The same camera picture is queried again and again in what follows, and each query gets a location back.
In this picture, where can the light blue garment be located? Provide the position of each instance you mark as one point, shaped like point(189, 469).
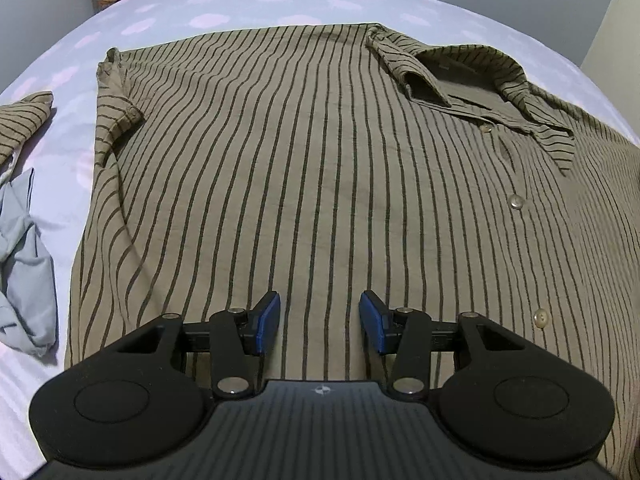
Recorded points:
point(29, 310)

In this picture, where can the cream door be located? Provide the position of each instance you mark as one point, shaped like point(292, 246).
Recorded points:
point(612, 61)

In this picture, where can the polka dot bed sheet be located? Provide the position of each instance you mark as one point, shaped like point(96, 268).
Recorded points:
point(61, 153)

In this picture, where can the olive striped button shirt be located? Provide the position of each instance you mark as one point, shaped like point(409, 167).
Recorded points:
point(321, 161)

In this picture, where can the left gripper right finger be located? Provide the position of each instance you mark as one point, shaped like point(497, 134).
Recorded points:
point(404, 339)

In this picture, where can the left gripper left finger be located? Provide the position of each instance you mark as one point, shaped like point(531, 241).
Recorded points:
point(239, 342)

